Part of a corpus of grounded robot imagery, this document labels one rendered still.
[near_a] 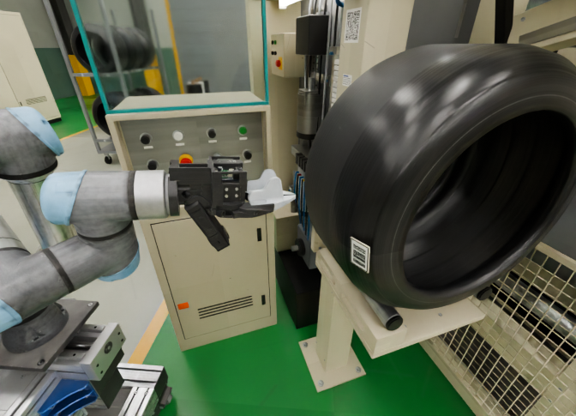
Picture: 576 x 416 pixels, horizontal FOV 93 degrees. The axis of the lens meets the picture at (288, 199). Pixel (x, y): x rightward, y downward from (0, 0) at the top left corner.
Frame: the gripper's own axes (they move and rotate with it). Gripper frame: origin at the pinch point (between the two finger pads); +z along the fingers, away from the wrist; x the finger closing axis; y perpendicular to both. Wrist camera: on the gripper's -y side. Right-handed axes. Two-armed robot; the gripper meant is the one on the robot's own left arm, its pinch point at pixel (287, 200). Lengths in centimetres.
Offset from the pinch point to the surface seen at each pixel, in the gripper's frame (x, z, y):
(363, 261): -11.5, 11.0, -6.6
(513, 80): -11.5, 27.7, 24.1
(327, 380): 23, 42, -116
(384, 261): -12.1, 15.0, -6.7
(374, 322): -6.3, 24.7, -32.6
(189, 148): 66, -17, -12
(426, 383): 6, 89, -112
